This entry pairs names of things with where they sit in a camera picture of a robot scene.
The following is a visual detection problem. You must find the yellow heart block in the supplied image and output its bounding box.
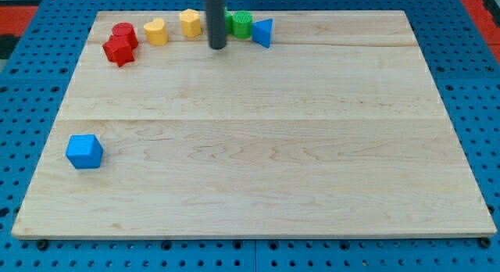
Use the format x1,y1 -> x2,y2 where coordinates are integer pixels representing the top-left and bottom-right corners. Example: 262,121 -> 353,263
143,17 -> 169,46

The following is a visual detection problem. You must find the yellow pentagon block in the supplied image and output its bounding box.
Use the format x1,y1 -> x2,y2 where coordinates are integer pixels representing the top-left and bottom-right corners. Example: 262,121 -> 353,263
179,9 -> 202,38

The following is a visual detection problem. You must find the blue triangle block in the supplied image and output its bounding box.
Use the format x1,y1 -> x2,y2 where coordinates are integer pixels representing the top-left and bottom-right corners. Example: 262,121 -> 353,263
252,19 -> 273,48

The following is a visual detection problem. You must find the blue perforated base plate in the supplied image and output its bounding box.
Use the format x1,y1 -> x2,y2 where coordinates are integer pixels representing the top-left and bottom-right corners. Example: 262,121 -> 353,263
1,0 -> 499,271

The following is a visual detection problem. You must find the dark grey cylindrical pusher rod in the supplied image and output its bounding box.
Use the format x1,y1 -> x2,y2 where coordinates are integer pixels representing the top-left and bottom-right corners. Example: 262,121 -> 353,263
204,0 -> 227,50

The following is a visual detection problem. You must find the green block behind rod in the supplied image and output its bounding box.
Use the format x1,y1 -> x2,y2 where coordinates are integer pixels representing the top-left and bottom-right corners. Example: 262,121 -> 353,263
224,8 -> 233,34

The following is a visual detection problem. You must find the blue cube block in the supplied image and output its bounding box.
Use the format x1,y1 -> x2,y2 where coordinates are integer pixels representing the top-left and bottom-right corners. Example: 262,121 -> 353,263
66,134 -> 104,169

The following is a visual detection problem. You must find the red cylinder block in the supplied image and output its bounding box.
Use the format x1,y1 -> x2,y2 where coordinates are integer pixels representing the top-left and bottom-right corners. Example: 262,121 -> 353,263
112,22 -> 138,49

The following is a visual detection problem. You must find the light wooden board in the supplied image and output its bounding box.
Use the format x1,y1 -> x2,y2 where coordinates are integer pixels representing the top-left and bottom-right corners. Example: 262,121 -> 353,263
12,10 -> 497,240

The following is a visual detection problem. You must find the green cylinder block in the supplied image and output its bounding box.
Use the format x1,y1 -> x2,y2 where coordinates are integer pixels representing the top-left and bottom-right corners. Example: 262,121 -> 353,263
232,10 -> 253,39

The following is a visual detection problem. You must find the red star block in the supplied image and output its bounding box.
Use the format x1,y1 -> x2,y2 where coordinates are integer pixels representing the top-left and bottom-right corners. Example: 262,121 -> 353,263
102,35 -> 134,67

